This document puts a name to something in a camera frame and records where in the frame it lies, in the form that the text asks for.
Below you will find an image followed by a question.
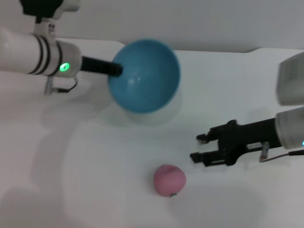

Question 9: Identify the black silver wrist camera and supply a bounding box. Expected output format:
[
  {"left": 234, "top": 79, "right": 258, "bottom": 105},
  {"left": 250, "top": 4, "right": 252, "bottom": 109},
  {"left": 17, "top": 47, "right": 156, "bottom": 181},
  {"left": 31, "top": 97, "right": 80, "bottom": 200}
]
[
  {"left": 277, "top": 53, "right": 304, "bottom": 106},
  {"left": 19, "top": 0, "right": 80, "bottom": 36}
]

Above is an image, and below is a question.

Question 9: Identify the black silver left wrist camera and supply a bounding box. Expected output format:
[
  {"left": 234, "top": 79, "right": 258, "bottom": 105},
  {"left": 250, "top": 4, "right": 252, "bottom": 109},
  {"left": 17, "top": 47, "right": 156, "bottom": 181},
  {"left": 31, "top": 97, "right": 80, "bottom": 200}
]
[{"left": 19, "top": 0, "right": 80, "bottom": 36}]

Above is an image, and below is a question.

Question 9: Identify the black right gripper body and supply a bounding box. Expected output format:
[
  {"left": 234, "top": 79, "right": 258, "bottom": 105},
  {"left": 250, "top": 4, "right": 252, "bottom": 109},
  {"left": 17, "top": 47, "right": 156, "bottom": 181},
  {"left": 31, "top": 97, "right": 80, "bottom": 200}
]
[{"left": 219, "top": 118, "right": 283, "bottom": 166}]

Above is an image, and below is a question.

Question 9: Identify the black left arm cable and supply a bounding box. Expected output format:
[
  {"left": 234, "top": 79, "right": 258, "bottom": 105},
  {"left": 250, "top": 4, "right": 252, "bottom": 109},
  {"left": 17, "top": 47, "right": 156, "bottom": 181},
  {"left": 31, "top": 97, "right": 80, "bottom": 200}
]
[{"left": 45, "top": 75, "right": 79, "bottom": 95}]

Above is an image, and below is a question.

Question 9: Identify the pink peach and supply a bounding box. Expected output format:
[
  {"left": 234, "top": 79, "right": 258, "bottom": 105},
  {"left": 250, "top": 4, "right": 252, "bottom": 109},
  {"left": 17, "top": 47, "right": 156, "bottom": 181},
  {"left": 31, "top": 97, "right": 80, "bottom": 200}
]
[{"left": 153, "top": 164, "right": 187, "bottom": 198}]

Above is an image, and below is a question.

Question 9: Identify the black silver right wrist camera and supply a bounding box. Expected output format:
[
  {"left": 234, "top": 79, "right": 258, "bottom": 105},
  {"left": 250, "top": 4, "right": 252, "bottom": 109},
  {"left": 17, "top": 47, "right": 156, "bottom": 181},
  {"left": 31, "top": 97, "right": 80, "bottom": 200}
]
[{"left": 277, "top": 53, "right": 304, "bottom": 106}]

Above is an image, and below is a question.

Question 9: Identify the blue bowl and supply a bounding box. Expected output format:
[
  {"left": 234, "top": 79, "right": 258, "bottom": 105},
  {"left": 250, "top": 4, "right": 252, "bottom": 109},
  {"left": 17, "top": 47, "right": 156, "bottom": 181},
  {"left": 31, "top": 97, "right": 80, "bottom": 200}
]
[{"left": 107, "top": 39, "right": 181, "bottom": 114}]

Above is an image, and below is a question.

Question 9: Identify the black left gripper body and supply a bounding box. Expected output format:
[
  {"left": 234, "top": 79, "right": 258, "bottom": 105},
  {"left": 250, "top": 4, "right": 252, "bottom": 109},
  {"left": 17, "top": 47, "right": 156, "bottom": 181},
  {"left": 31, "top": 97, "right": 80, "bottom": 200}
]
[{"left": 81, "top": 56, "right": 112, "bottom": 76}]

